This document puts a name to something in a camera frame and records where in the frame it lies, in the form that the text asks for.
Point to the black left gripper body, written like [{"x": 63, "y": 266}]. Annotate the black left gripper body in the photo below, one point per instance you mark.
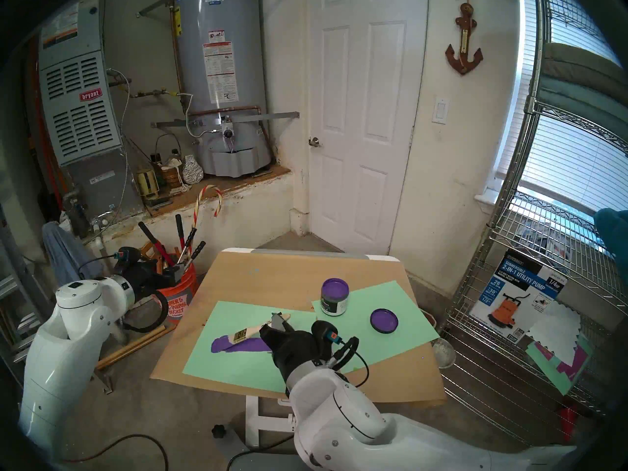
[{"x": 149, "y": 277}]

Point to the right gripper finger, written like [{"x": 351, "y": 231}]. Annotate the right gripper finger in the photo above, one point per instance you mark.
[
  {"x": 280, "y": 322},
  {"x": 270, "y": 332}
]

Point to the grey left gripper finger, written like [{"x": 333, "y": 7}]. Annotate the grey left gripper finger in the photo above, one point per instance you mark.
[{"x": 174, "y": 274}]

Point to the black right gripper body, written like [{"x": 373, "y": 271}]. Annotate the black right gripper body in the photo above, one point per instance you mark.
[{"x": 299, "y": 350}]

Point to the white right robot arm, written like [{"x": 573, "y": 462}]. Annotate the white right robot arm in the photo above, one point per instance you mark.
[{"x": 353, "y": 426}]

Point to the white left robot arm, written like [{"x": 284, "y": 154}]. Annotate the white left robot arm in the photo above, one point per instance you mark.
[{"x": 64, "y": 357}]

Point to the purple paint jar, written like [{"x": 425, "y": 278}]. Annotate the purple paint jar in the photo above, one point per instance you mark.
[{"x": 334, "y": 303}]

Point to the light wood slat piece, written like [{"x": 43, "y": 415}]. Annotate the light wood slat piece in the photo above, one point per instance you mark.
[{"x": 255, "y": 346}]

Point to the orange plastic bucket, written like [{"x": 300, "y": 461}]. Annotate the orange plastic bucket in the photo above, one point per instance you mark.
[{"x": 179, "y": 303}]

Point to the red black bolt cutter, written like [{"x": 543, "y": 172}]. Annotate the red black bolt cutter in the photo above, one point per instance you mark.
[{"x": 157, "y": 247}]

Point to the black grip silver tool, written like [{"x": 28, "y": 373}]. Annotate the black grip silver tool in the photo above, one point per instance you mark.
[{"x": 190, "y": 237}]

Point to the large green paper sheet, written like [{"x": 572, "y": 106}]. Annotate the large green paper sheet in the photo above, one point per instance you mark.
[{"x": 221, "y": 372}]

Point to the striped candy cane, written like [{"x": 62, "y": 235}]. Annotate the striped candy cane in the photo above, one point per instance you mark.
[{"x": 197, "y": 207}]

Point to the wooden floor sticks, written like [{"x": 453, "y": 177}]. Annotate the wooden floor sticks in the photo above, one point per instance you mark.
[{"x": 132, "y": 347}]

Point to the blue cloth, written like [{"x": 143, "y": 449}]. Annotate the blue cloth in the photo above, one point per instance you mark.
[{"x": 66, "y": 259}]

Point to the purple jar lid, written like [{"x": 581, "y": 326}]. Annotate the purple jar lid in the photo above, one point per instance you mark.
[{"x": 383, "y": 320}]

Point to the small green paper sheet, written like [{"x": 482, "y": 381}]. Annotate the small green paper sheet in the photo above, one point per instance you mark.
[{"x": 392, "y": 347}]

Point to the foil wrapped object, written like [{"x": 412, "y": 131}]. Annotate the foil wrapped object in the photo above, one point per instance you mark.
[{"x": 192, "y": 171}]

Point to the brown wooden ledge board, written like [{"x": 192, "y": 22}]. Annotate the brown wooden ledge board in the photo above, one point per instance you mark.
[{"x": 235, "y": 183}]

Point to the aluminium ladder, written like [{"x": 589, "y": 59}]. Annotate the aluminium ladder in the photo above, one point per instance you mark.
[{"x": 14, "y": 298}]

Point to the grey water heater tank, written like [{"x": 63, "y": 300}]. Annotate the grey water heater tank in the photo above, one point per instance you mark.
[{"x": 221, "y": 131}]

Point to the grey bryant furnace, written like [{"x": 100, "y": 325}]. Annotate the grey bryant furnace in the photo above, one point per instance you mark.
[{"x": 78, "y": 121}]

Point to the orange vertical pipe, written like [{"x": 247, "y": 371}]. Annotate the orange vertical pipe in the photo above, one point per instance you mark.
[{"x": 44, "y": 141}]

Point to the yellow gas pipe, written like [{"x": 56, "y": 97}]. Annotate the yellow gas pipe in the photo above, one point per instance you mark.
[{"x": 157, "y": 92}]

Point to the white panel door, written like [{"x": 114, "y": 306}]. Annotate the white panel door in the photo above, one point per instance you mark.
[{"x": 363, "y": 131}]

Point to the utility pump box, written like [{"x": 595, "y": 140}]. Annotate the utility pump box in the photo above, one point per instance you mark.
[{"x": 530, "y": 288}]

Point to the green craft paper scrap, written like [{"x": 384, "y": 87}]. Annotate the green craft paper scrap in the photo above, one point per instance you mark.
[{"x": 552, "y": 372}]

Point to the white scalloped paper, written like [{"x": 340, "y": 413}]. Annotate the white scalloped paper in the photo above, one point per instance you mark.
[{"x": 554, "y": 327}]

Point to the red plastic object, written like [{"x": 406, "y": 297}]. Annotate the red plastic object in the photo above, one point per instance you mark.
[{"x": 569, "y": 421}]

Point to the magenta craft paper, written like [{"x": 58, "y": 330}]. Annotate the magenta craft paper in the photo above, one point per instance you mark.
[{"x": 579, "y": 359}]

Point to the teal cloth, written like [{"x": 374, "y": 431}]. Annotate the teal cloth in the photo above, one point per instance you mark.
[{"x": 613, "y": 229}]

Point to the white window blinds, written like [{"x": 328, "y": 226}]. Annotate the white window blinds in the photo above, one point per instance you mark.
[{"x": 579, "y": 156}]

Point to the grey green cushion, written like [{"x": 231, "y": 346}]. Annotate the grey green cushion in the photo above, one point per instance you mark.
[
  {"x": 579, "y": 102},
  {"x": 579, "y": 63}
]

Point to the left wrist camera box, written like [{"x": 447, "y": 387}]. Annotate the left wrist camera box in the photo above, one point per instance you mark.
[{"x": 128, "y": 260}]

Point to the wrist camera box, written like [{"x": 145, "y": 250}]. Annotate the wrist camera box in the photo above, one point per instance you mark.
[
  {"x": 128, "y": 260},
  {"x": 326, "y": 332}
]

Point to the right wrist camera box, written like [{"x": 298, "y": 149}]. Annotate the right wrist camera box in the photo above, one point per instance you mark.
[{"x": 326, "y": 332}]

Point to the white grey table frame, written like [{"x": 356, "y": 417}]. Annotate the white grey table frame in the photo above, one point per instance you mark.
[{"x": 265, "y": 421}]

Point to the white light switch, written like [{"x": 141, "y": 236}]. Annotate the white light switch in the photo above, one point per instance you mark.
[{"x": 441, "y": 111}]

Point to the brown anchor wall decoration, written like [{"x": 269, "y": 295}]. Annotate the brown anchor wall decoration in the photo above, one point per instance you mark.
[{"x": 463, "y": 43}]

